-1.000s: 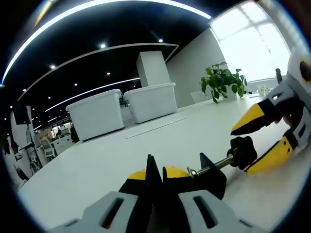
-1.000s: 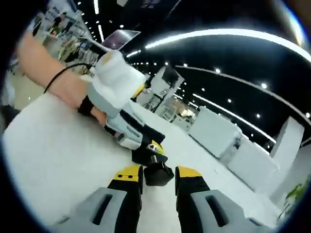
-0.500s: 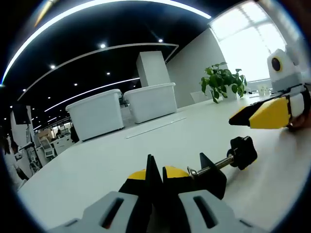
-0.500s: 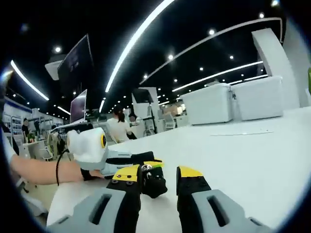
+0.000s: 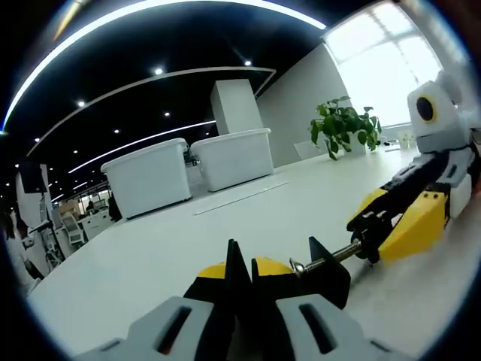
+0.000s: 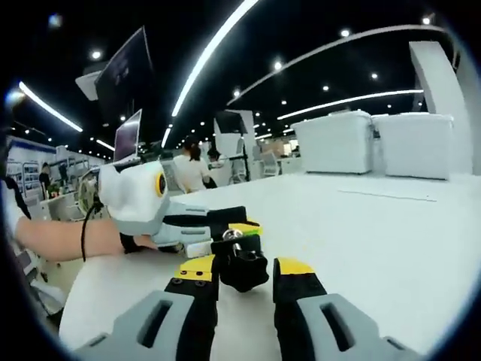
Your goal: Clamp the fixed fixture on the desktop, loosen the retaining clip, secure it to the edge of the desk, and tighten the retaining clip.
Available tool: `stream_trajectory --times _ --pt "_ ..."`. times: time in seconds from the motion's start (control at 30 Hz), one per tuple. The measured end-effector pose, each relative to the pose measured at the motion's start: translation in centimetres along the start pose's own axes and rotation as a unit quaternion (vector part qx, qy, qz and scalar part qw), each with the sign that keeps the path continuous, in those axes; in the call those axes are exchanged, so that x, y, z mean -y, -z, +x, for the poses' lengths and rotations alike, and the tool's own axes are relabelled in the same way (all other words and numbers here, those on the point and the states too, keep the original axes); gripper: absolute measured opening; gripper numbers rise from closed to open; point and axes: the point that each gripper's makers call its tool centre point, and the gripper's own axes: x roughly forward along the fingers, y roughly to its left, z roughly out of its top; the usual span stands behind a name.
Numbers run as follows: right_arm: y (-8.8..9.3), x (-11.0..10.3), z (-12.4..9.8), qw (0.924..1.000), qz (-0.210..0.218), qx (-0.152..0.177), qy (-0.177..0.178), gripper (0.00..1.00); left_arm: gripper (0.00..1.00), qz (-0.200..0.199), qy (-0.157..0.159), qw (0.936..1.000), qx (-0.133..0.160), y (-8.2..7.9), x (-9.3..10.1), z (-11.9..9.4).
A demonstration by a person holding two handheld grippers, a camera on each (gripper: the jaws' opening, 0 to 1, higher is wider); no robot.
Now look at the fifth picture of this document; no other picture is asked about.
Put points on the window with white blinds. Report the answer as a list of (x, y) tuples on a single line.
[(383, 67)]

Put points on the black monitor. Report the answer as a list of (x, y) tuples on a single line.
[(32, 176)]

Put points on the white desk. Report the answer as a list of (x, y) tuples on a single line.
[(131, 263)]

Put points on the black fixed fixture bracket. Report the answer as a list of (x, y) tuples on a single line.
[(327, 278)]

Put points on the white office chair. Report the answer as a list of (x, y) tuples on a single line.
[(73, 231)]

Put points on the white storage bin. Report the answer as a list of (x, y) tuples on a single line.
[(150, 180), (233, 161)]

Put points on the retaining clip screw with knob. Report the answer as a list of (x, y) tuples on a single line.
[(366, 244)]

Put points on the potted green plant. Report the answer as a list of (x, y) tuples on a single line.
[(338, 124)]

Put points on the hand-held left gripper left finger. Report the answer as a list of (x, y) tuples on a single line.
[(144, 336)]

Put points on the white cabinet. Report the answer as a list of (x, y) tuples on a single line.
[(97, 225)]

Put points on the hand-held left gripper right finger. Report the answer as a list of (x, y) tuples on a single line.
[(345, 334)]

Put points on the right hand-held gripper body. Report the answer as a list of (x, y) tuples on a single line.
[(443, 124)]

